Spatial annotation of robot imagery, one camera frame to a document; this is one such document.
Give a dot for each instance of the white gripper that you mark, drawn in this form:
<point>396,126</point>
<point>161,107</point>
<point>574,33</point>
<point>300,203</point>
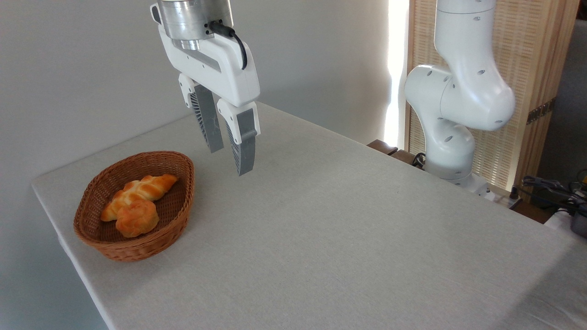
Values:
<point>229,73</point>

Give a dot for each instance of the round twisted bread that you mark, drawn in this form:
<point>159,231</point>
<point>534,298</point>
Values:
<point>137,219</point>

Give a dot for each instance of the long braided bread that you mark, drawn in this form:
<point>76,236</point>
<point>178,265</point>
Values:
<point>146,185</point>

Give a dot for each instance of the brown wicker basket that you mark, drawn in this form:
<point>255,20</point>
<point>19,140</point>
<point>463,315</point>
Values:
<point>137,250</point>

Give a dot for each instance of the brown wooden furniture piece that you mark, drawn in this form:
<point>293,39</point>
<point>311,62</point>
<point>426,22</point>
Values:
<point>383,146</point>

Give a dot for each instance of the black plug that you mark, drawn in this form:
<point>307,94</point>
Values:
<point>514,195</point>

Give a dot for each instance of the dark metal screen hinge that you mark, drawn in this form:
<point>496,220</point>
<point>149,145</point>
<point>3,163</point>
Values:
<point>540,111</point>

